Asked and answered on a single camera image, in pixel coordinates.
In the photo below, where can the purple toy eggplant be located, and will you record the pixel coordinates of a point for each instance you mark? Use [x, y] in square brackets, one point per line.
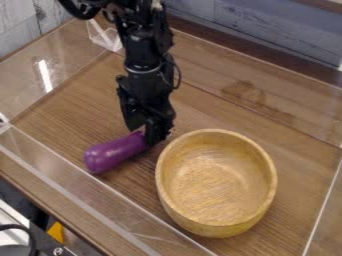
[105, 156]

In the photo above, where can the clear acrylic corner bracket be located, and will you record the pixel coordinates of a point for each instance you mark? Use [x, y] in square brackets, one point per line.
[104, 37]

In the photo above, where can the black device with yellow part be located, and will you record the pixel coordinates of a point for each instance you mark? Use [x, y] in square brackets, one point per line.
[25, 224]

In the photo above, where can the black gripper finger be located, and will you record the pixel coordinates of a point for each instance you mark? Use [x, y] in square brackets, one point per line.
[158, 129]
[133, 112]

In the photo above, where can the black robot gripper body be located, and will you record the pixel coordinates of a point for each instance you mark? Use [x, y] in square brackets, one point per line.
[150, 87]

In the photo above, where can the brown wooden bowl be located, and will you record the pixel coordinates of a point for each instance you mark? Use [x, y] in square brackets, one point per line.
[217, 182]

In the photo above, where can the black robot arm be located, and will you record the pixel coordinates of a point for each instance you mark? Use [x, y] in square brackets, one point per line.
[144, 29]

